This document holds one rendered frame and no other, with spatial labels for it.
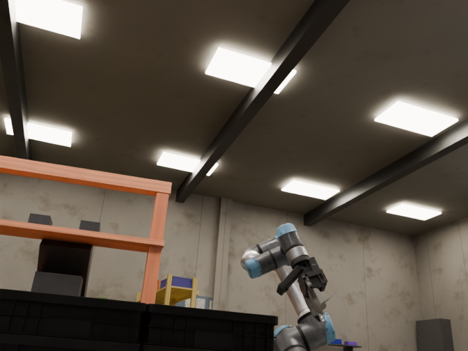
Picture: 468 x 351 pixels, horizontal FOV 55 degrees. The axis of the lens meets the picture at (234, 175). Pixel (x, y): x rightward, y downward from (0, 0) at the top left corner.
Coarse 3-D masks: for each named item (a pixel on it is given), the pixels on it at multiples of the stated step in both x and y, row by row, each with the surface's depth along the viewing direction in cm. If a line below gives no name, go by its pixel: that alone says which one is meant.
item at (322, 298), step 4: (316, 288) 150; (308, 292) 150; (316, 292) 149; (320, 292) 149; (320, 296) 148; (324, 296) 148; (328, 296) 148; (312, 300) 148; (316, 300) 146; (320, 300) 147; (324, 300) 147; (316, 304) 146; (320, 304) 146; (316, 308) 146; (320, 308) 145; (320, 312) 145
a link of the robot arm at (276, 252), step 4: (276, 248) 172; (280, 248) 172; (272, 252) 171; (276, 252) 170; (280, 252) 170; (276, 256) 170; (280, 256) 170; (284, 256) 170; (276, 260) 169; (280, 260) 170; (284, 260) 170; (276, 264) 170; (280, 264) 170; (284, 264) 171; (288, 264) 174
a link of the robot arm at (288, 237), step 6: (282, 228) 165; (288, 228) 165; (294, 228) 166; (276, 234) 168; (282, 234) 164; (288, 234) 163; (294, 234) 163; (282, 240) 164; (288, 240) 162; (294, 240) 161; (300, 240) 163; (282, 246) 164; (288, 246) 161; (294, 246) 160
